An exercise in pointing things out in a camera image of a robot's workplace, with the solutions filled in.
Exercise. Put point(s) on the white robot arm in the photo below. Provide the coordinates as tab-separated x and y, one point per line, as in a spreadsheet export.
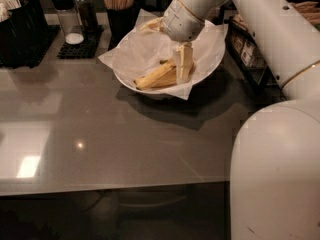
275	163

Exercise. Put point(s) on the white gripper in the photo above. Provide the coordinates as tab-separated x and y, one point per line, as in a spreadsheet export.
179	21

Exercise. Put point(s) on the yellow banana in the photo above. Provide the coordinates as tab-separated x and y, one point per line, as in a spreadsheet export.
168	79
155	75

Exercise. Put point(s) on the black wire condiment rack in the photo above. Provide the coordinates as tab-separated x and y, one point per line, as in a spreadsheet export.
248	55

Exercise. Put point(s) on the black rubber mat large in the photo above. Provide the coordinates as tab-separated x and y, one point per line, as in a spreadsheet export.
37	53

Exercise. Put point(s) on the black cup of stir sticks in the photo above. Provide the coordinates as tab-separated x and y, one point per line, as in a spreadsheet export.
120	16

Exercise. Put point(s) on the pepper shaker black cap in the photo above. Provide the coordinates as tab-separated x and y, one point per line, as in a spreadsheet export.
87	14

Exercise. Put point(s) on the white paper liner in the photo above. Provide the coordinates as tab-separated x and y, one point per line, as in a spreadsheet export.
149	63

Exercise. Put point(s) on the white bowl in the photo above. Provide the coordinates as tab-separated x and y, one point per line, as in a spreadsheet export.
140	52

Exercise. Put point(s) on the black container of packets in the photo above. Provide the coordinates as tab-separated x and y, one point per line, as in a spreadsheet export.
22	26

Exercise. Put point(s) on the black rubber mat small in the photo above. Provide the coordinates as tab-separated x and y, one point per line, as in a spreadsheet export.
84	50

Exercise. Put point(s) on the salt shaker black cap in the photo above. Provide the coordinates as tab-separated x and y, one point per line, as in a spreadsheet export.
68	18

